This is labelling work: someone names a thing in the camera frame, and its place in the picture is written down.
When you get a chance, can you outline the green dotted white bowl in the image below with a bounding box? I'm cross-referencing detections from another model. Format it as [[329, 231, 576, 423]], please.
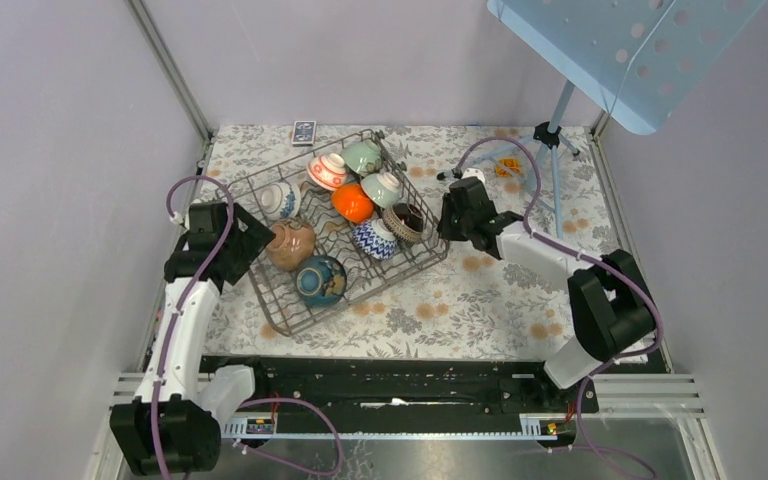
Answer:
[[360, 171, 401, 209]]

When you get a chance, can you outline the grey wire dish rack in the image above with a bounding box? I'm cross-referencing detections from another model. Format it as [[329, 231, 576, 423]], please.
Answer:
[[220, 129, 449, 337]]

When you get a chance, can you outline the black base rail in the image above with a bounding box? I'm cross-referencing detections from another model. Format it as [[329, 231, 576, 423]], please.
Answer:
[[200, 356, 578, 435]]

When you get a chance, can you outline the blue white zigzag bowl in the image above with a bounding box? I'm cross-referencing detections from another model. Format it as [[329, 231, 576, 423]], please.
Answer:
[[352, 219, 398, 260]]

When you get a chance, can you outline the playing card box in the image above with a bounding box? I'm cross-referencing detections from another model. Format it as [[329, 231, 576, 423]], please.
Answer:
[[291, 120, 317, 147]]

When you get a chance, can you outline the blue music stand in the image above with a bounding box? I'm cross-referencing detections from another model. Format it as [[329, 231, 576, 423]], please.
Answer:
[[436, 0, 768, 240]]

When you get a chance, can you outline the orange bowl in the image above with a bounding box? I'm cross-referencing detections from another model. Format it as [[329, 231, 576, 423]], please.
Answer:
[[331, 183, 375, 224]]

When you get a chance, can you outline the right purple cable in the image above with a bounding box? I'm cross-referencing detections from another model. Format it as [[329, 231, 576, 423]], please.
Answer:
[[455, 136, 665, 379]]

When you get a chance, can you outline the black patterned bowl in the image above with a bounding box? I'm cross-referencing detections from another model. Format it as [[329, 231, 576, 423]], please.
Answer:
[[383, 202, 425, 244]]

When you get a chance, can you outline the brown floral bowl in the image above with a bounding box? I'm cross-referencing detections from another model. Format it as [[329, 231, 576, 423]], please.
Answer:
[[266, 218, 316, 271]]

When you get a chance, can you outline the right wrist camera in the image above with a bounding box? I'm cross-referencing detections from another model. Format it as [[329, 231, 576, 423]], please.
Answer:
[[462, 168, 486, 183]]

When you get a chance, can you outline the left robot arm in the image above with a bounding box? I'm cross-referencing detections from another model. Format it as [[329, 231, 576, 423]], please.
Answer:
[[110, 201, 275, 477]]

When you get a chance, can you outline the orange butterfly toy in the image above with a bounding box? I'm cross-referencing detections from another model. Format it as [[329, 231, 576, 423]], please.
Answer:
[[494, 157, 522, 178]]

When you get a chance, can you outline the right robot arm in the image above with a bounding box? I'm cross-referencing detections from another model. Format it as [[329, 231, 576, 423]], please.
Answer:
[[437, 177, 663, 412]]

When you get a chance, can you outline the pale green bowl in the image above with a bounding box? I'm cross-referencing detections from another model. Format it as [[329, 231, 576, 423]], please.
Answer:
[[339, 139, 383, 177]]

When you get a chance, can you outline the red white bowl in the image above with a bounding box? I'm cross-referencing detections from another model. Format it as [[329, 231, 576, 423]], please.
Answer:
[[306, 153, 348, 192]]

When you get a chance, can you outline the dark blue bowl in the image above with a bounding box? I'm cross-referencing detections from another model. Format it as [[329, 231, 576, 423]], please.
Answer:
[[295, 255, 348, 307]]

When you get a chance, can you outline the white blue floral bowl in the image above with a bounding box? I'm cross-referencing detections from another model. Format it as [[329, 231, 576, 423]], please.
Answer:
[[260, 181, 302, 221]]

